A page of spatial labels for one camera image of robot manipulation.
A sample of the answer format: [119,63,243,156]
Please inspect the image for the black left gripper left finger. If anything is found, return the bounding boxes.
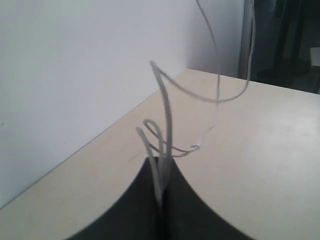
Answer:
[68,158,163,240]

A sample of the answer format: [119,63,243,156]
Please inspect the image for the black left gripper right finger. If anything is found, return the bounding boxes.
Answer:
[161,160,250,240]

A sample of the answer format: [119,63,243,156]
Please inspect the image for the white wired earphones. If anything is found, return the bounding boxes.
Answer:
[135,0,256,208]

